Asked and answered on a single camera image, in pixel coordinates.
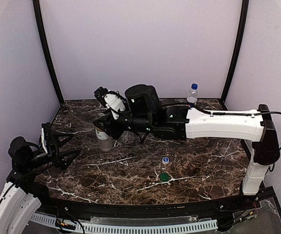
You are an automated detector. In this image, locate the green cap coffee bottle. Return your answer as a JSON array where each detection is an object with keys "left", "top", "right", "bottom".
[{"left": 95, "top": 127, "right": 113, "bottom": 152}]

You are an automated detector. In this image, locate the blue label water bottle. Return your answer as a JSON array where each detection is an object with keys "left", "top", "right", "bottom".
[{"left": 121, "top": 131, "right": 135, "bottom": 144}]

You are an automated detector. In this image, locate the blue bottle cap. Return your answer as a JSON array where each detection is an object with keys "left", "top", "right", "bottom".
[{"left": 162, "top": 157, "right": 170, "bottom": 165}]

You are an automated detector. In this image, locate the green bottle cap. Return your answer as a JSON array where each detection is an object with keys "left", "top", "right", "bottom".
[{"left": 159, "top": 173, "right": 170, "bottom": 182}]

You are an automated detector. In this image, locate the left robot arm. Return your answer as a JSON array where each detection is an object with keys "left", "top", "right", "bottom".
[{"left": 0, "top": 133, "right": 80, "bottom": 234}]

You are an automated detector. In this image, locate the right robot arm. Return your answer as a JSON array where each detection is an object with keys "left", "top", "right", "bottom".
[{"left": 93, "top": 84, "right": 280, "bottom": 196}]

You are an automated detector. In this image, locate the Pepsi label bottle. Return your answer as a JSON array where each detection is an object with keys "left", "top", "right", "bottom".
[{"left": 186, "top": 83, "right": 198, "bottom": 107}]

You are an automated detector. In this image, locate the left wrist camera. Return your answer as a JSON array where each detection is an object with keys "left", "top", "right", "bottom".
[{"left": 39, "top": 122, "right": 51, "bottom": 155}]

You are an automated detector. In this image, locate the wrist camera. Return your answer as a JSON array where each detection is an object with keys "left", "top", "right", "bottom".
[
  {"left": 39, "top": 122, "right": 51, "bottom": 155},
  {"left": 94, "top": 87, "right": 126, "bottom": 117}
]

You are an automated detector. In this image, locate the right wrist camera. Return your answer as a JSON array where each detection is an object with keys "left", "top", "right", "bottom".
[{"left": 94, "top": 87, "right": 126, "bottom": 117}]

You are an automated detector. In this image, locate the white slotted cable duct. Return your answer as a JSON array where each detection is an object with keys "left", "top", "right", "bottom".
[{"left": 30, "top": 213, "right": 218, "bottom": 234}]

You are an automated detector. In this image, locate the left black frame post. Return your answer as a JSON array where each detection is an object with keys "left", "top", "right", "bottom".
[{"left": 32, "top": 0, "right": 64, "bottom": 105}]

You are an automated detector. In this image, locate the black frame post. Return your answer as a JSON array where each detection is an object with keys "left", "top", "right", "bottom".
[
  {"left": 32, "top": 0, "right": 64, "bottom": 105},
  {"left": 220, "top": 0, "right": 249, "bottom": 103}
]

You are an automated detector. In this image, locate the black front rail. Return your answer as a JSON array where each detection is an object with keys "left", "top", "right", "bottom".
[{"left": 38, "top": 195, "right": 256, "bottom": 220}]

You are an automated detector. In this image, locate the right black frame post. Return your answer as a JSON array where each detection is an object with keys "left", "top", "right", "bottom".
[{"left": 220, "top": 0, "right": 249, "bottom": 103}]

